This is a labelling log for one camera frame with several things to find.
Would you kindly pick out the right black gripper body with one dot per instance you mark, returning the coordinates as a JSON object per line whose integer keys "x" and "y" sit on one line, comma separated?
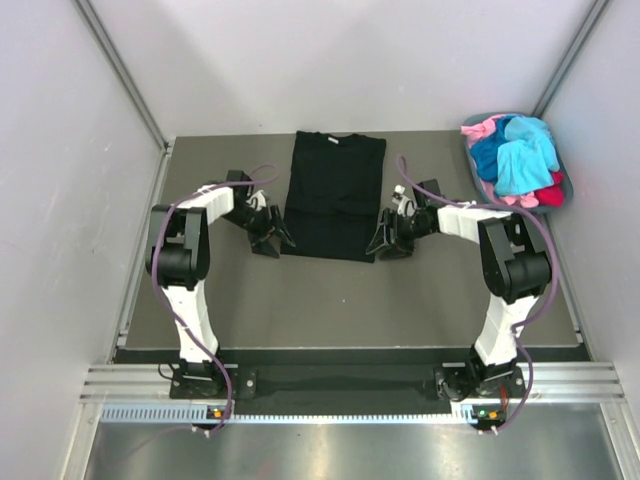
{"x": 408, "y": 230}

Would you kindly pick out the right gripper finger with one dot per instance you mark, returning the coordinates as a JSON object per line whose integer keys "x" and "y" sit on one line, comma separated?
{"x": 382, "y": 236}
{"x": 397, "y": 251}

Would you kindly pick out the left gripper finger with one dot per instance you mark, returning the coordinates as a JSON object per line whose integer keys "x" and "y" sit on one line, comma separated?
{"x": 261, "y": 245}
{"x": 279, "y": 228}

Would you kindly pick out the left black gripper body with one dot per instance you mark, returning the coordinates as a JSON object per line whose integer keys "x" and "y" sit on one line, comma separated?
{"x": 257, "y": 223}

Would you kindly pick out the black t shirt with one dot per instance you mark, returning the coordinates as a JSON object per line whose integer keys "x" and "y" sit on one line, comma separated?
{"x": 334, "y": 195}

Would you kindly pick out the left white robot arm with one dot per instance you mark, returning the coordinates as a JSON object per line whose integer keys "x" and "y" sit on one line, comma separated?
{"x": 178, "y": 257}

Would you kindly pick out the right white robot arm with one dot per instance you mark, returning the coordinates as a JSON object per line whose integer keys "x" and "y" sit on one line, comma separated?
{"x": 516, "y": 269}

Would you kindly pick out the dark blue t shirt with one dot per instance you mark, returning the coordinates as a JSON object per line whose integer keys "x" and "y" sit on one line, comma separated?
{"x": 485, "y": 151}

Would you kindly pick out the pink t shirt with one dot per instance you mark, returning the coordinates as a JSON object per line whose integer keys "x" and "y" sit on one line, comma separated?
{"x": 480, "y": 131}

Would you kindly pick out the light cyan t shirt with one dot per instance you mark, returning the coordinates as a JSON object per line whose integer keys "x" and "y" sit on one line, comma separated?
{"x": 526, "y": 161}

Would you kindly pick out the red t shirt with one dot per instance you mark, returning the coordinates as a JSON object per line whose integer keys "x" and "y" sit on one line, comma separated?
{"x": 553, "y": 195}

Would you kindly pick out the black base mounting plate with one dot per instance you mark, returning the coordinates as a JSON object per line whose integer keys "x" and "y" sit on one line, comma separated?
{"x": 430, "y": 381}

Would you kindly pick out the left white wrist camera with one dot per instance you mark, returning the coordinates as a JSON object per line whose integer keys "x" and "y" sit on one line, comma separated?
{"x": 258, "y": 200}

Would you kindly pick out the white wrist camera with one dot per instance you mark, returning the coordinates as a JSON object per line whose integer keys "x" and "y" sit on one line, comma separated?
{"x": 405, "y": 206}
{"x": 258, "y": 200}

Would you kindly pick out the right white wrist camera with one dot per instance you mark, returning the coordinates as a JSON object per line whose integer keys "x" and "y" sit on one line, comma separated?
{"x": 405, "y": 206}

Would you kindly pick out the grey slotted cable duct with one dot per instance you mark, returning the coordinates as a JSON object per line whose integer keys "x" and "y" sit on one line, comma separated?
{"x": 210, "y": 413}

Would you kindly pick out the left aluminium corner post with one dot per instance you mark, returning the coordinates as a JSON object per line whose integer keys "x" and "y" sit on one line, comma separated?
{"x": 98, "y": 31}

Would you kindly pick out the aluminium corner post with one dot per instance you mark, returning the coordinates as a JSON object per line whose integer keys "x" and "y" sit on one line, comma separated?
{"x": 595, "y": 13}
{"x": 98, "y": 31}

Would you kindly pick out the right aluminium corner post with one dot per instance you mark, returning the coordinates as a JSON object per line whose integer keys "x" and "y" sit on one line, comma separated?
{"x": 595, "y": 13}

